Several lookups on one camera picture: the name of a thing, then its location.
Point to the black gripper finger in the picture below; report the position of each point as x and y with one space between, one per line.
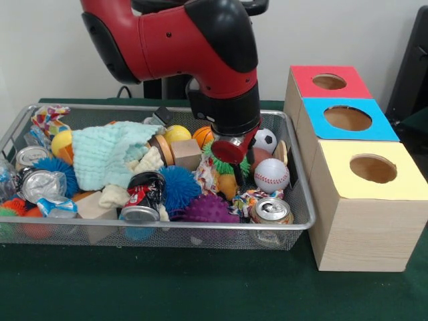
250 155
238 174

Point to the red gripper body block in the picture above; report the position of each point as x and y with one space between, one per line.
230 150

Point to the tan plush animal toy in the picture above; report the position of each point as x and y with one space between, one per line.
227 184

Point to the green spiky ball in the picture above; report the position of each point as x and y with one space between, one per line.
222 168

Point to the mint knit cloth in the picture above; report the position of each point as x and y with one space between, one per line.
100 154

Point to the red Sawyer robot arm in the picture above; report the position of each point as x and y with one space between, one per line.
194 47

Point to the silver mesh bin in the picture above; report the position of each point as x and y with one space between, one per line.
217 240

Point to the wooden box with three holes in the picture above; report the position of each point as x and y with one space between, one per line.
364 227

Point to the small soccer ball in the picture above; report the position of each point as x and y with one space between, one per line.
266 140

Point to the white baseball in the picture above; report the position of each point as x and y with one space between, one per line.
271 175

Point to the small orange basketball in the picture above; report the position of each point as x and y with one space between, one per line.
202 135

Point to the purple spiky ball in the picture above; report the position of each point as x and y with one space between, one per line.
209 209

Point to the silver drink can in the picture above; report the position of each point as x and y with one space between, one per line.
271 210

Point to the blue spiky ball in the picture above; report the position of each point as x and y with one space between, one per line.
180 189

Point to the cream knit cloth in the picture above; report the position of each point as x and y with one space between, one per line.
147 160

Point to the large dark green tablecloth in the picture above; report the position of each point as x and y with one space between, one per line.
200 287

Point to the yellow ball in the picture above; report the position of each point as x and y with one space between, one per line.
60 140

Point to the small dark green tablecloth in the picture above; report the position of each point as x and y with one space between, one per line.
418 122

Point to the black stand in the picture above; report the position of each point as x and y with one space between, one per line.
411 67

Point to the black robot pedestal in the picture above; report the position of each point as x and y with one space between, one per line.
154 88

